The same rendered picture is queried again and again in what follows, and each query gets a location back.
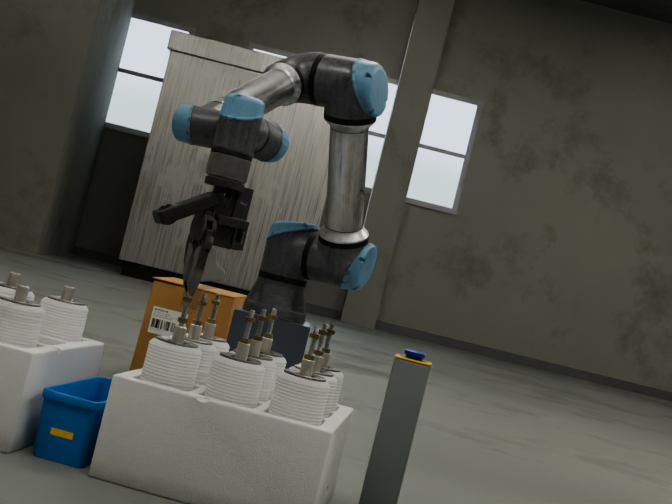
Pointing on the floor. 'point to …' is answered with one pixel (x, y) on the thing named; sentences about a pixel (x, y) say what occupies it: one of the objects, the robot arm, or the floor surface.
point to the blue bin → (71, 421)
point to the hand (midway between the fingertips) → (187, 287)
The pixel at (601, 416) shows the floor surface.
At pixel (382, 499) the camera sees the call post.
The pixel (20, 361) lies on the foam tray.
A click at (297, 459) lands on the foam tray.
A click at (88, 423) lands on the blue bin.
